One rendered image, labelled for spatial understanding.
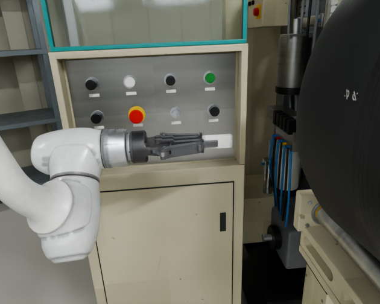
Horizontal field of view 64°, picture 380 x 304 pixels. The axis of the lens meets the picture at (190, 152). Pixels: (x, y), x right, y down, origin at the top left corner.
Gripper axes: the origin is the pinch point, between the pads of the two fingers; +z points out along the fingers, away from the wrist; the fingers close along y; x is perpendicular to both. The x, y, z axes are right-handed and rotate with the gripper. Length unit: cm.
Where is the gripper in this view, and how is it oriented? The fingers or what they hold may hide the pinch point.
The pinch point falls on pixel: (217, 141)
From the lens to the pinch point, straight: 72.1
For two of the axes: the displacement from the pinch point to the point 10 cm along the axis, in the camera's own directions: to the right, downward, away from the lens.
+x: 0.4, 9.3, 3.5
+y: -0.9, -3.5, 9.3
